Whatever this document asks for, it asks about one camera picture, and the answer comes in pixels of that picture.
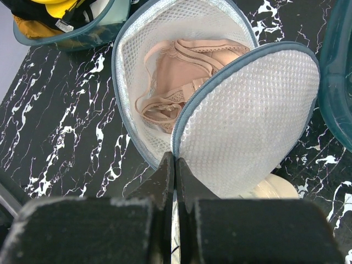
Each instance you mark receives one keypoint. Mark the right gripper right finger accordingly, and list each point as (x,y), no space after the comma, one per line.
(214,230)

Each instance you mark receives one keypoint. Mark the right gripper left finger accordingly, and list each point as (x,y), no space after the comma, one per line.
(135,229)

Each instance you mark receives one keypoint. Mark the white mesh laundry bag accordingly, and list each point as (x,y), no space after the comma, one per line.
(243,121)

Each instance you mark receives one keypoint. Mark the peach brown bra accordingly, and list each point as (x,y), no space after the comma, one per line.
(182,67)

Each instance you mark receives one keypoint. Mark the pink blue swirl plate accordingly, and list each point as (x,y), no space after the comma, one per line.
(272,187)

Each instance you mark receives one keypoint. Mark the left teal plastic bin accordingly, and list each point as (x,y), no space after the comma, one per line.
(103,29)

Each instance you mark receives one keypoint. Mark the teal plastic bin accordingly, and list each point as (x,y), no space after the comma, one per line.
(334,97)
(103,29)

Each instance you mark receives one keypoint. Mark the right teal plastic bin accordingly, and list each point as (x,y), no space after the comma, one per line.
(334,97)

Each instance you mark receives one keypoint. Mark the black cloth in bin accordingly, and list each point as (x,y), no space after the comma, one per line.
(51,13)

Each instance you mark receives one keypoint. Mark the yellow cloth in bin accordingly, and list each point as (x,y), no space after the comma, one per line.
(37,30)

